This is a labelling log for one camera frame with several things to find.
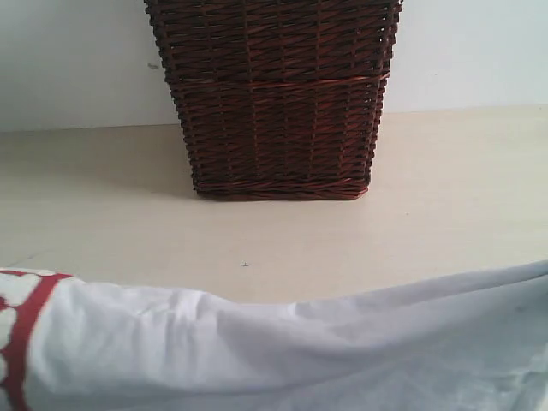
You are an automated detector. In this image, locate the white t-shirt red lettering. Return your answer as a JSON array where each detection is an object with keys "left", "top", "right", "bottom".
[{"left": 1, "top": 261, "right": 547, "bottom": 410}]

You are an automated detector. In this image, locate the dark brown wicker basket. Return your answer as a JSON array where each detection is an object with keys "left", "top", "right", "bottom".
[{"left": 146, "top": 1, "right": 402, "bottom": 200}]

